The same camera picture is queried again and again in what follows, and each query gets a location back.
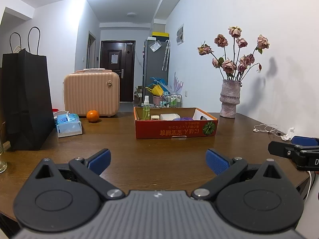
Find purple gear-shaped lid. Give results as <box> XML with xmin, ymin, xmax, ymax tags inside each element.
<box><xmin>173</xmin><ymin>117</ymin><xmax>193</xmax><ymax>121</ymax></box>

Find green spray bottle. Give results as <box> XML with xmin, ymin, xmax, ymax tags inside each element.
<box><xmin>142</xmin><ymin>96</ymin><xmax>151</xmax><ymax>120</ymax></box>

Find translucent white plastic box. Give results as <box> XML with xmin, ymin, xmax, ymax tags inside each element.
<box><xmin>159</xmin><ymin>113</ymin><xmax>180</xmax><ymax>121</ymax></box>

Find beige square charger plug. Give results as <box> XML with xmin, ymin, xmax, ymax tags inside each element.
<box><xmin>151</xmin><ymin>115</ymin><xmax>160</xmax><ymax>120</ymax></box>

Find crumpled white tissue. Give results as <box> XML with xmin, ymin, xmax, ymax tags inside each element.
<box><xmin>281</xmin><ymin>127</ymin><xmax>295</xmax><ymax>141</ymax></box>

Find orange fruit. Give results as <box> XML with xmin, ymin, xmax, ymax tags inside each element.
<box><xmin>86</xmin><ymin>110</ymin><xmax>99</xmax><ymax>122</ymax></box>

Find blue tissue pack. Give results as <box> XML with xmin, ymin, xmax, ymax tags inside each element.
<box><xmin>53</xmin><ymin>111</ymin><xmax>83</xmax><ymax>138</ymax></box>

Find pink textured vase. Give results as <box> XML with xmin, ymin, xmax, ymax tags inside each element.
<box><xmin>220</xmin><ymin>79</ymin><xmax>241</xmax><ymax>119</ymax></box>

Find orange cardboard box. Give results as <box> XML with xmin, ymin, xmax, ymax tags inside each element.
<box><xmin>134</xmin><ymin>107</ymin><xmax>219</xmax><ymax>139</ymax></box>

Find pink small suitcase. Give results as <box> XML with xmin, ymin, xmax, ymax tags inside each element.
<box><xmin>63</xmin><ymin>69</ymin><xmax>120</xmax><ymax>117</ymax></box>

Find black paper bag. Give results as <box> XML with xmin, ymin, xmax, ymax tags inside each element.
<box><xmin>1</xmin><ymin>26</ymin><xmax>56</xmax><ymax>151</ymax></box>

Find dried pink roses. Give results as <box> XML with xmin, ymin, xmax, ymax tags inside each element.
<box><xmin>197</xmin><ymin>26</ymin><xmax>270</xmax><ymax>83</ymax></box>

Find yellow blue toy pile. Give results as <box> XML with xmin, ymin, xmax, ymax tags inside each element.
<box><xmin>143</xmin><ymin>73</ymin><xmax>184</xmax><ymax>108</ymax></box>

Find dark brown entrance door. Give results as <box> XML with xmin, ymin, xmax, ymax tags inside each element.
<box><xmin>100</xmin><ymin>40</ymin><xmax>135</xmax><ymax>103</ymax></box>

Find grey refrigerator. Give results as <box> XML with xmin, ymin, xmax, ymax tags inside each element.
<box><xmin>142</xmin><ymin>32</ymin><xmax>170</xmax><ymax>103</ymax></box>

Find white earphones cable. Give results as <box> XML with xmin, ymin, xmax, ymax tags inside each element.
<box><xmin>252</xmin><ymin>123</ymin><xmax>285</xmax><ymax>136</ymax></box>

